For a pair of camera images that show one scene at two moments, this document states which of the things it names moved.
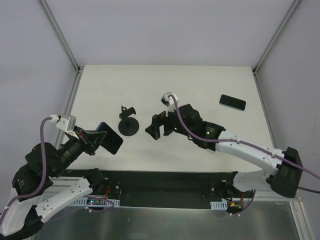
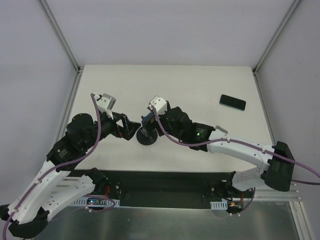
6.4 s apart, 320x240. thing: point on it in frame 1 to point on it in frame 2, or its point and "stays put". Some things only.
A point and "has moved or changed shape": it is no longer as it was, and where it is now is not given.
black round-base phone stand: [128, 126] has moved or changed shape
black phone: [232, 102] stays put
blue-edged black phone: [112, 141] to [148, 119]
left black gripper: [87, 142] to [120, 125]
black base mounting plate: [168, 188] stays put
